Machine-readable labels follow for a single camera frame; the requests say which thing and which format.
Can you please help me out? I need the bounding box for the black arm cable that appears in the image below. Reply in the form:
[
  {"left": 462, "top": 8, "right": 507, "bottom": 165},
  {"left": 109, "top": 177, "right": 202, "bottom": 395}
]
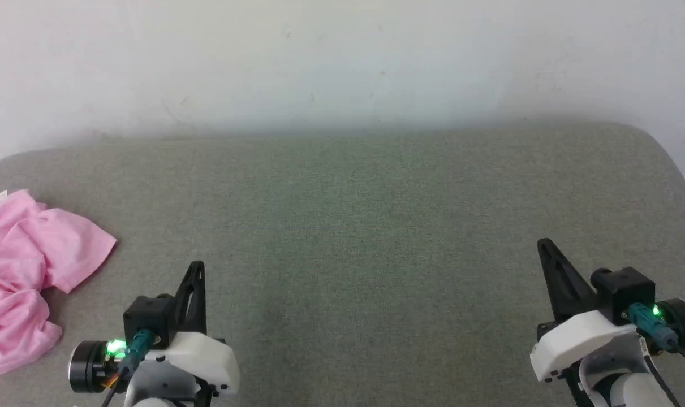
[
  {"left": 627, "top": 302, "right": 685, "bottom": 371},
  {"left": 101, "top": 329, "right": 157, "bottom": 407}
]

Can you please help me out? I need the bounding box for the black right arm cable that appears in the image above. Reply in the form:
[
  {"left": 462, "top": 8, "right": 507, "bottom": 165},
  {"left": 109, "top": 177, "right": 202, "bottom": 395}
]
[{"left": 627, "top": 302, "right": 685, "bottom": 371}]

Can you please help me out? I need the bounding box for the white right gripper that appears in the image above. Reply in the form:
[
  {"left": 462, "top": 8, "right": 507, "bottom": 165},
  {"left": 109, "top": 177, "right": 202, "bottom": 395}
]
[{"left": 529, "top": 238, "right": 640, "bottom": 384}]

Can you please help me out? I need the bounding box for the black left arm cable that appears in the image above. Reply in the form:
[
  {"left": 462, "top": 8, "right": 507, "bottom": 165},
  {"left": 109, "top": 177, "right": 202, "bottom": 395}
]
[{"left": 101, "top": 329, "right": 157, "bottom": 407}]

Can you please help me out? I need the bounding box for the grey fabric sofa cushion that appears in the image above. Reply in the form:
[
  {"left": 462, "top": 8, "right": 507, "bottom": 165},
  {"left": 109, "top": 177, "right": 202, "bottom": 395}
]
[{"left": 0, "top": 122, "right": 685, "bottom": 407}]

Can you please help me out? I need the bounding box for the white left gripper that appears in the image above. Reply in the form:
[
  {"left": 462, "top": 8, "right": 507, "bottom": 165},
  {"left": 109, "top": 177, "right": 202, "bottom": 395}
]
[{"left": 140, "top": 261, "right": 241, "bottom": 399}]

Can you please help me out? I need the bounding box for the pink cotton garment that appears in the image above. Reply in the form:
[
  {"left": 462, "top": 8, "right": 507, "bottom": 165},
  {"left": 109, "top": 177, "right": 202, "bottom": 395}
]
[{"left": 0, "top": 189, "right": 118, "bottom": 375}]

